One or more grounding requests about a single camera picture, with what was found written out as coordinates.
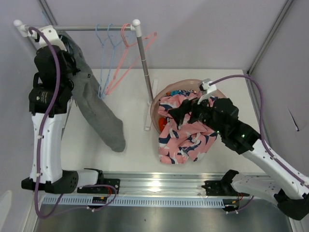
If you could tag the white slotted cable duct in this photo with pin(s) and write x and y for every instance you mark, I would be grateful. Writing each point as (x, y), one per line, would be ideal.
(143, 201)

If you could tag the pink whale print shorts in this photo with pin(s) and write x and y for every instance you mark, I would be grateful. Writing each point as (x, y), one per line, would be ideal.
(190, 141)

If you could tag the aluminium mounting rail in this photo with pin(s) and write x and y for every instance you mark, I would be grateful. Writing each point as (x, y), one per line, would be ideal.
(165, 185)

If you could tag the light blue hanger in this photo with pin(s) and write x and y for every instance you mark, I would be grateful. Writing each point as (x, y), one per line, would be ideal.
(114, 46)
(101, 55)

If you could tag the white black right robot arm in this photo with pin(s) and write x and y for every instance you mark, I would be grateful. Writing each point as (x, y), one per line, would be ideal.
(288, 190)

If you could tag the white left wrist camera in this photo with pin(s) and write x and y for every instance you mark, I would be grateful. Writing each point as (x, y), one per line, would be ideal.
(51, 34)

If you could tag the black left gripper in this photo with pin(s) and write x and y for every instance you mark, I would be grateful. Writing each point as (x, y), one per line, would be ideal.
(74, 68)

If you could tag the white and metal clothes rack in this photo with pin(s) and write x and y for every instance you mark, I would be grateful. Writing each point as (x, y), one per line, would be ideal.
(134, 27)

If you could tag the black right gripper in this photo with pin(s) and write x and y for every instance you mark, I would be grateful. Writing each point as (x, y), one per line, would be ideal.
(178, 113)

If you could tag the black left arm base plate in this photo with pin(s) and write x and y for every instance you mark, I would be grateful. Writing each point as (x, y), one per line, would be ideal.
(108, 190)

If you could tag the orange blue patterned shorts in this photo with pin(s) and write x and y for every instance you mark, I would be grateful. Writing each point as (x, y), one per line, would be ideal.
(180, 92)

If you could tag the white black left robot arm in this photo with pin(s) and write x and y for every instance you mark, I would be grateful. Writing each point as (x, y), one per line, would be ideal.
(49, 119)

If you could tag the translucent pink plastic basin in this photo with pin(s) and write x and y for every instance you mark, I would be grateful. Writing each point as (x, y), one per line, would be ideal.
(186, 85)

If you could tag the grey shorts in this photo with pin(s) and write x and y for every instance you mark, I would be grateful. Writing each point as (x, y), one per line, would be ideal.
(85, 92)

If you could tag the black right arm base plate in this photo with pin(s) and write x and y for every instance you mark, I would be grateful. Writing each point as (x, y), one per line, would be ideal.
(217, 188)

